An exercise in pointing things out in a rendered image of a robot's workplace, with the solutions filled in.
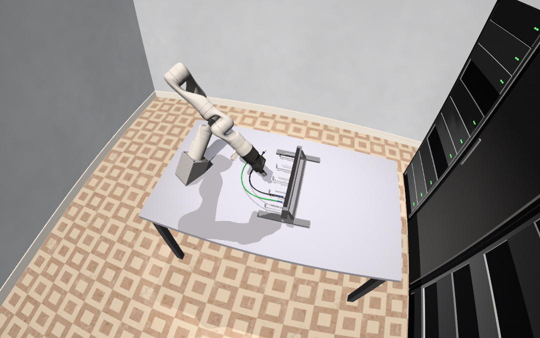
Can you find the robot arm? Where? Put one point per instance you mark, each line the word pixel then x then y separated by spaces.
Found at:
pixel 218 122

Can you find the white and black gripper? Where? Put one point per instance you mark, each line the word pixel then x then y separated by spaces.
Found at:
pixel 251 156

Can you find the dark grey rack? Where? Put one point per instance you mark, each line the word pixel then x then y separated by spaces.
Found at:
pixel 286 216

